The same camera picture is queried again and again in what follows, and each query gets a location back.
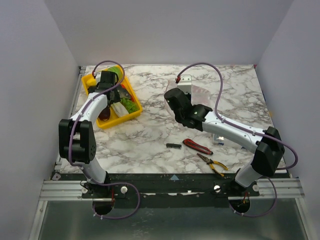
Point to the green grapes bunch toy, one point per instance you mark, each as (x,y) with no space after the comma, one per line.
(129,105)

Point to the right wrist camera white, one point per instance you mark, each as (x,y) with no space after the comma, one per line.
(184,83)

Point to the red black utility knife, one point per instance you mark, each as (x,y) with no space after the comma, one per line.
(197,147)

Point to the yellow lemon toy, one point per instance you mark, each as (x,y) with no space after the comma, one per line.
(90,81)

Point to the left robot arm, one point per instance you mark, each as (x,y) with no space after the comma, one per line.
(77,142)

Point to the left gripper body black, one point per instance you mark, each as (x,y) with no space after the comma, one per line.
(115,93)

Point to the clear small plastic box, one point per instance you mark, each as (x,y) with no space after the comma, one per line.
(218,140)

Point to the clear zip top bag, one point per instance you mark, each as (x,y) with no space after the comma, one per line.
(199,95)

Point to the green cabbage toy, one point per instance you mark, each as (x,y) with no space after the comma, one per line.
(117,70)

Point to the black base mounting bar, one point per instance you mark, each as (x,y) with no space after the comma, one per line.
(167,190)

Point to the grey fish toy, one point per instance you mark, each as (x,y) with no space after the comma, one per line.
(123,93)

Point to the white celery toy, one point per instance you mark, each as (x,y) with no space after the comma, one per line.
(119,109)

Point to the yellow handled pliers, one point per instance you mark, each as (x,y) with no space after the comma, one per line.
(211,164)

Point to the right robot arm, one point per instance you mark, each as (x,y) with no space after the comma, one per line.
(264,144)

